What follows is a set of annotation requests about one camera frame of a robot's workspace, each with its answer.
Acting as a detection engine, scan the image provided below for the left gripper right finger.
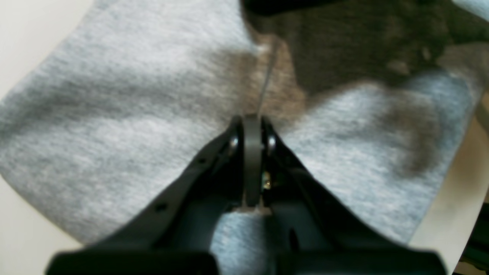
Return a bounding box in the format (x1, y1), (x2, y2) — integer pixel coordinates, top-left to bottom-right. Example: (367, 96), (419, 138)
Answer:
(252, 115), (446, 275)

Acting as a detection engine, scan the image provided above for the grey T-shirt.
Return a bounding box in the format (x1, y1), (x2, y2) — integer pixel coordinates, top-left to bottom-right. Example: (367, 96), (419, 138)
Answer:
(1, 0), (488, 275)

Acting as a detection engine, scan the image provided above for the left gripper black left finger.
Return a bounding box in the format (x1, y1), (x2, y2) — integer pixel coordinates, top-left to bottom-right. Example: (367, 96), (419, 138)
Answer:
(46, 117), (253, 275)

